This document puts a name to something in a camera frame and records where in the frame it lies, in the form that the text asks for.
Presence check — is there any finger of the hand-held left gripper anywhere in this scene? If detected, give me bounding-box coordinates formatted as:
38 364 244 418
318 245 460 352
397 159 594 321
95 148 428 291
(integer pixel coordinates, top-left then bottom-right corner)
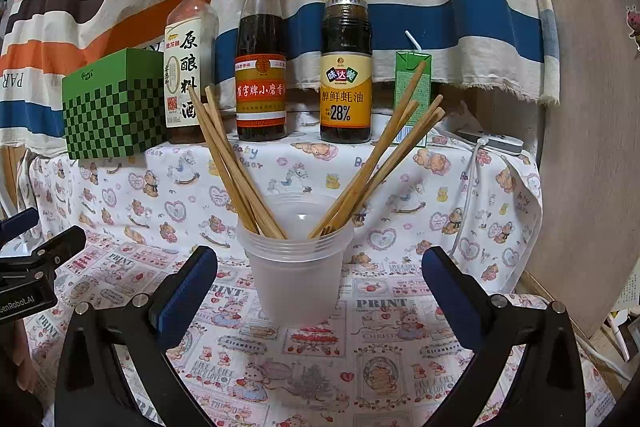
29 226 87 267
0 207 40 242

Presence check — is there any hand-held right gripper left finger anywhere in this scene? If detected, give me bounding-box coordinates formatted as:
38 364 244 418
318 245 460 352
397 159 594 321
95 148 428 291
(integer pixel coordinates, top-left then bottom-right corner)
54 245 219 427

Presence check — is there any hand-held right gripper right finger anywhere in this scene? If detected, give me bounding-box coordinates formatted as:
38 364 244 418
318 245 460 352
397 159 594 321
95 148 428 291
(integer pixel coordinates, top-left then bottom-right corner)
421 245 587 427

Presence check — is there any translucent plastic cup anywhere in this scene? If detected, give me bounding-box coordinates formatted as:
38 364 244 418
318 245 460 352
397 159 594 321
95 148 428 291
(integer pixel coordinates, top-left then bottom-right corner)
235 193 355 329

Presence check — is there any bunch of wooden chopsticks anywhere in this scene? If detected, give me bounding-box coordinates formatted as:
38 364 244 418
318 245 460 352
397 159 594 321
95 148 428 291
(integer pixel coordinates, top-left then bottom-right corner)
307 61 446 240

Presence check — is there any bear print tablecloth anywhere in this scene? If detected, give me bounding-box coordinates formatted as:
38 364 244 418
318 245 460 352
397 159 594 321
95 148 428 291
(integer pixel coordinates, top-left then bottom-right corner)
20 107 611 427

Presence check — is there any green checkered box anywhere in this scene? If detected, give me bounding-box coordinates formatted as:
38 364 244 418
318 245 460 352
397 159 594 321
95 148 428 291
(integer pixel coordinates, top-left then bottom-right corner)
61 48 168 161

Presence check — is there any white power strip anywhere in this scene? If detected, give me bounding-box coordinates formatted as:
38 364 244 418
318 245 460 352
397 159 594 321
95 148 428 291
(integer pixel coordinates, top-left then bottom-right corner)
457 129 525 156

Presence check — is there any brown wooden board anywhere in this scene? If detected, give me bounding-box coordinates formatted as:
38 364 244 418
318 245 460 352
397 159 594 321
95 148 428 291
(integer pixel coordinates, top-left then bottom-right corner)
525 0 640 343

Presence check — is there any red-capped dark oil bottle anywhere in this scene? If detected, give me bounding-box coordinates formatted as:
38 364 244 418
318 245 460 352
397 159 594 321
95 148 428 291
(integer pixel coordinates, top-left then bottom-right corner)
235 0 288 142

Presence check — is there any clear white-label wine bottle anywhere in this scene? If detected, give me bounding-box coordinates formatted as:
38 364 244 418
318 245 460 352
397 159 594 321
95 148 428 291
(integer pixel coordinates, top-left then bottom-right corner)
164 0 220 145

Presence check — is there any yellow-label dark sauce bottle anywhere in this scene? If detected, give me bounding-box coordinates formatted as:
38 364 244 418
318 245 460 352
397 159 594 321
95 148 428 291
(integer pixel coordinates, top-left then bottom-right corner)
320 0 373 144

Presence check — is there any green drink carton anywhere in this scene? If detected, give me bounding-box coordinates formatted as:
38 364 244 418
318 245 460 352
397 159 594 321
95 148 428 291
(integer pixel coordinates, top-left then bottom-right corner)
392 51 432 148

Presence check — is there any white power cable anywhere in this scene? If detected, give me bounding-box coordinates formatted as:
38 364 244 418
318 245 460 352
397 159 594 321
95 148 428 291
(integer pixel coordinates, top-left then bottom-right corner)
447 139 488 260

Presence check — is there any cartoon wall sticker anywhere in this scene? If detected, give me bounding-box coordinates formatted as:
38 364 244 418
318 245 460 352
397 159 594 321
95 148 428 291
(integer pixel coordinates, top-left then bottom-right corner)
625 6 640 52

